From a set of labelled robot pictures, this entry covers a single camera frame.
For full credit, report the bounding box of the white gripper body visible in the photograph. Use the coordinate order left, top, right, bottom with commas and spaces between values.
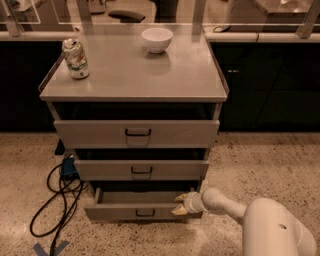
184, 192, 208, 213

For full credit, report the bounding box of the grey bottom drawer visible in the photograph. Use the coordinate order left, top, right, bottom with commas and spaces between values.
85, 188, 202, 221

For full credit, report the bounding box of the grey drawer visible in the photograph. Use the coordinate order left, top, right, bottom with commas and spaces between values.
74, 160, 209, 181
54, 120, 219, 149
85, 188, 202, 221

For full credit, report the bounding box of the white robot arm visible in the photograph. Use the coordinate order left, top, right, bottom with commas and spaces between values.
172, 187, 317, 256

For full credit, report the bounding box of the grey drawer cabinet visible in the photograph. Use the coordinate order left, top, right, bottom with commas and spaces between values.
38, 23, 230, 214

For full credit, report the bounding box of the grey middle drawer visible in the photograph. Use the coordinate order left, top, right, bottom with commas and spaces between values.
74, 160, 209, 181

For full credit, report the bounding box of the grey top drawer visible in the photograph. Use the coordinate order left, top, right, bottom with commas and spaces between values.
54, 120, 219, 149

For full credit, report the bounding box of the blue power box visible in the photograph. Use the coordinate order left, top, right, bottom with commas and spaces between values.
60, 157, 78, 178

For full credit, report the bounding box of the blue tape cross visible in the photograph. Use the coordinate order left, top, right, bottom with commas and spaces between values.
32, 240, 70, 256

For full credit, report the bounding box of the white bowl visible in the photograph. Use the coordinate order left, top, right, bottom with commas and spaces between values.
141, 28, 173, 53

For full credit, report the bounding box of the crushed drink can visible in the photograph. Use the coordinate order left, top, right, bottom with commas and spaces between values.
62, 39, 90, 79

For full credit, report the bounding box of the black chair armrest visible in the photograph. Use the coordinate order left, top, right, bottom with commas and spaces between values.
109, 10, 145, 23

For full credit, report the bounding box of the black floor cable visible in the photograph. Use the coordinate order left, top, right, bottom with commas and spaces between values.
29, 162, 88, 256

